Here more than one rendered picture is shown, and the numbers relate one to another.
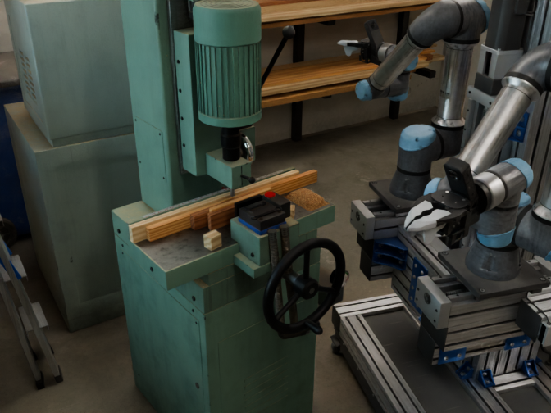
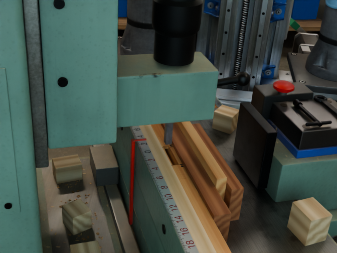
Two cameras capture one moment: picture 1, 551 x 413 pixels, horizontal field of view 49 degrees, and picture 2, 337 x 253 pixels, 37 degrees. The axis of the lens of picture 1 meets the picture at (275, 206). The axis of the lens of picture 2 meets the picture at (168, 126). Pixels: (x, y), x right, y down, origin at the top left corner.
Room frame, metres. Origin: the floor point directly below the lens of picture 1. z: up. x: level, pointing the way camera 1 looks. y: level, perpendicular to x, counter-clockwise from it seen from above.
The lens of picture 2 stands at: (1.40, 0.69, 1.31)
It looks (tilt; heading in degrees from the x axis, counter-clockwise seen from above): 29 degrees down; 291
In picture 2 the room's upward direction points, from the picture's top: 4 degrees clockwise
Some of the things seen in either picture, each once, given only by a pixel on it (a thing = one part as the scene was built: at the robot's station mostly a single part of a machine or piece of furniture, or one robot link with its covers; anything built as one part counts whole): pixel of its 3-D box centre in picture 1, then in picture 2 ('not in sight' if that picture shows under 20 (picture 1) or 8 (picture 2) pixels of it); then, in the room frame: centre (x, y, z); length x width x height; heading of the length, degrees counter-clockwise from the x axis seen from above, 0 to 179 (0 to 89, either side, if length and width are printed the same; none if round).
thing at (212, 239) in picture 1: (212, 240); (309, 221); (1.40, 0.17, 0.92); 0.04 x 0.03 x 0.04; 136
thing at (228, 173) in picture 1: (228, 170); (156, 92); (1.62, 0.14, 1.03); 0.14 x 0.07 x 0.09; 39
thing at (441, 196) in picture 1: (457, 209); not in sight; (1.06, -0.36, 1.21); 0.12 x 0.08 x 0.09; 128
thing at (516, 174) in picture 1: (504, 181); not in sight; (1.16, -0.49, 1.22); 0.11 x 0.08 x 0.09; 128
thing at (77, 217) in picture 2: not in sight; (76, 216); (1.72, 0.18, 0.82); 0.04 x 0.03 x 0.03; 150
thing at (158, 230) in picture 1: (239, 201); (161, 151); (1.62, 0.11, 0.92); 0.62 x 0.02 x 0.04; 129
